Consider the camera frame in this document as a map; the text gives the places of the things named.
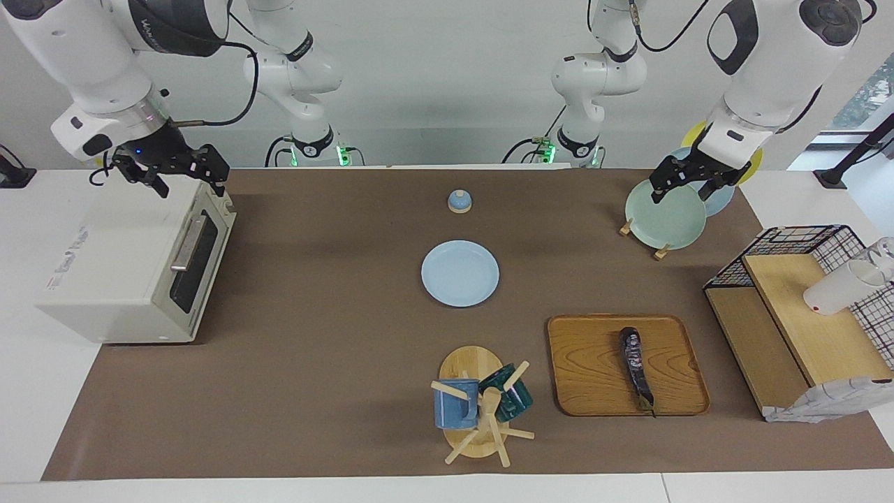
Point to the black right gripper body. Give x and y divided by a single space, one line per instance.
167 154

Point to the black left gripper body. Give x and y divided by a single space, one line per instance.
698 168

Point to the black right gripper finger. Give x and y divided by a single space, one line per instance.
159 186
218 187

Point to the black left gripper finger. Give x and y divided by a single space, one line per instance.
704 193
657 195

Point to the white toaster oven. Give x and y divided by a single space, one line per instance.
105 265

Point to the light blue plate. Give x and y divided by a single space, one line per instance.
459 274

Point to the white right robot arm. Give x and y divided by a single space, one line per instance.
91 56

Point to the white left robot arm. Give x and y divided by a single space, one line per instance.
768 63

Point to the pale blue racked plate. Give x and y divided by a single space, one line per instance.
721 202

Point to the pale green plate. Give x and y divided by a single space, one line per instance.
663 223

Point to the yellow plate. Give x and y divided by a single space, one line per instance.
693 133

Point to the wooden plate rack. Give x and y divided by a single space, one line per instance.
661 253

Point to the black angled clamp stand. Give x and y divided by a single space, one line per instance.
831 178

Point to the black table clamp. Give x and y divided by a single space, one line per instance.
14 178

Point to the white plastic cup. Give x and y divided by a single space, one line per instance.
838 290

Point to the wooden serving tray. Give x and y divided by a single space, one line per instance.
594 370

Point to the brown table mat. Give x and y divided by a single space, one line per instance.
314 349

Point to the clear drinking glass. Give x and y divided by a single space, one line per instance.
885 250

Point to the small blue domed bell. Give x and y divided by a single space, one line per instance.
459 202

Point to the grey white cloth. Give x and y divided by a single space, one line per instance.
824 402

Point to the dark green mug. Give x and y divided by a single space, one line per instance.
515 399

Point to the wooden mug tree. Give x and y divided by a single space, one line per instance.
471 363

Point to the blue mug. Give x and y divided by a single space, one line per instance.
454 409

